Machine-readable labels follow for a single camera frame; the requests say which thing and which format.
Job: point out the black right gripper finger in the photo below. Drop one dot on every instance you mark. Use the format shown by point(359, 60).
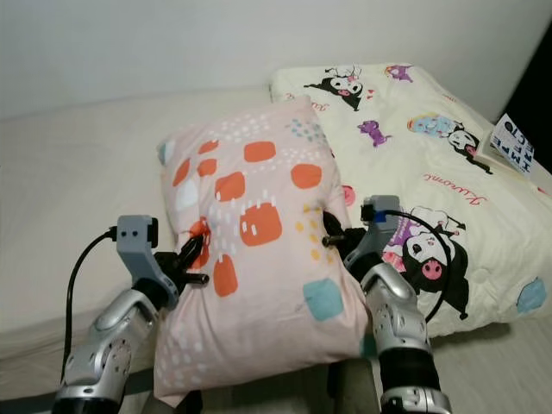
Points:
point(335, 222)

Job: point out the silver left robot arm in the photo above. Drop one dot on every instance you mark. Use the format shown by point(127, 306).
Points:
point(108, 354)

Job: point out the beige bed mattress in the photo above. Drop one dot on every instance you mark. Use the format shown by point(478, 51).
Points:
point(78, 190)

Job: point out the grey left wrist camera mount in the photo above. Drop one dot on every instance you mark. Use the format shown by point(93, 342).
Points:
point(134, 241)

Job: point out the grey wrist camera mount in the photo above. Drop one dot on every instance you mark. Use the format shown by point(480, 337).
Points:
point(134, 241)
point(375, 241)

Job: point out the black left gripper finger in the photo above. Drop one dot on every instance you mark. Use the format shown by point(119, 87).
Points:
point(193, 250)

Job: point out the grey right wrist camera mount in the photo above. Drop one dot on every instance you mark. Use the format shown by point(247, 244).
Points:
point(375, 241)

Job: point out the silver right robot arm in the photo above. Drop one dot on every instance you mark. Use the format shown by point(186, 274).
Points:
point(401, 332)

